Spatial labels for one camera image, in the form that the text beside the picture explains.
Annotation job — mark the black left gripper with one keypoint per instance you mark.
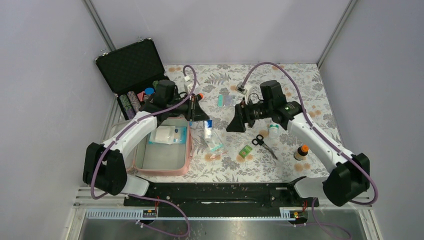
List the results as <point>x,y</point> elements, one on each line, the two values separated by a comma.
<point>195,112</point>

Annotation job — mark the small green box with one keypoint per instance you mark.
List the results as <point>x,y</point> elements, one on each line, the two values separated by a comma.
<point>245,151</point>

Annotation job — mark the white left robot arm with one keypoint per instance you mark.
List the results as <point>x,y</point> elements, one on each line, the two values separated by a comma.
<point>104,164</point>

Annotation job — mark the teal silver foil sachet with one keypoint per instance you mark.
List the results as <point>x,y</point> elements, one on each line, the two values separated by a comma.
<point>226,100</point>

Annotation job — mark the black handled scissors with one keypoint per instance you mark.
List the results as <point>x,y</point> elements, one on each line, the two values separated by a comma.
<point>259,141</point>

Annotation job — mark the plastic bag of band-aids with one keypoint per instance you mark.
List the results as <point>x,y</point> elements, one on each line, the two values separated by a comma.
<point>215,145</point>

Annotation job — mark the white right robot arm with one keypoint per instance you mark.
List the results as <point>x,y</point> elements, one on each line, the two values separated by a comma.
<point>348,172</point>

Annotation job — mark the black orange-tipped thermometer pen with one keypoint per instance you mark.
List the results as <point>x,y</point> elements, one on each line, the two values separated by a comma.
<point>199,96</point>

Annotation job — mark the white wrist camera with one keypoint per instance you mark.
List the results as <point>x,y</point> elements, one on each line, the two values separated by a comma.
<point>189,84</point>
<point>246,90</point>

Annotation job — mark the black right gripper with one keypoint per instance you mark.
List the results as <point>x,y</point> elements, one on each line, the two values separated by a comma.
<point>242,116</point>

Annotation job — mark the pink medicine kit bag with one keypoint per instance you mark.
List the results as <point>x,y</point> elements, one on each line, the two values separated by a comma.
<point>165,152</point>

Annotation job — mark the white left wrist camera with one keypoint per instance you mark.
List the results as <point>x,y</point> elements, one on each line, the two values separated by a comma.
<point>189,84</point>

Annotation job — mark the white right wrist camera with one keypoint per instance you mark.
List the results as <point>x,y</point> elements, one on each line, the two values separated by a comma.
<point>246,90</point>

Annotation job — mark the brown bottle orange cap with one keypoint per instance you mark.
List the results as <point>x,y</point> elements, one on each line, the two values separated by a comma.
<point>301,153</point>

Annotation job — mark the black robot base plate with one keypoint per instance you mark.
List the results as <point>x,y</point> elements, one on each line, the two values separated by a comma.
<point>230,199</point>

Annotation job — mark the black poker chip case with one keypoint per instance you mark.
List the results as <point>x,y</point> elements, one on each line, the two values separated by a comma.
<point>131,68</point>

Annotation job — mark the small white medicine bottle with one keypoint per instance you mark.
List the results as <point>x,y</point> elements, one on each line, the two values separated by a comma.
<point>273,131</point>

